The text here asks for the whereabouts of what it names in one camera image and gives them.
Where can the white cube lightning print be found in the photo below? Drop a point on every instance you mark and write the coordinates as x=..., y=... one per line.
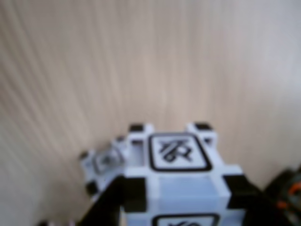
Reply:
x=105, y=162

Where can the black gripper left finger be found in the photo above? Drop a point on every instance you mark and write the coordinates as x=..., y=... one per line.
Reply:
x=108, y=212

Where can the white cube crossed lines print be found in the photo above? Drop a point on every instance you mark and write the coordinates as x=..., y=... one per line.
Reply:
x=190, y=195

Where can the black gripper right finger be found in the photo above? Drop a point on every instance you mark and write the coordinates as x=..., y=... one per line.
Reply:
x=252, y=194

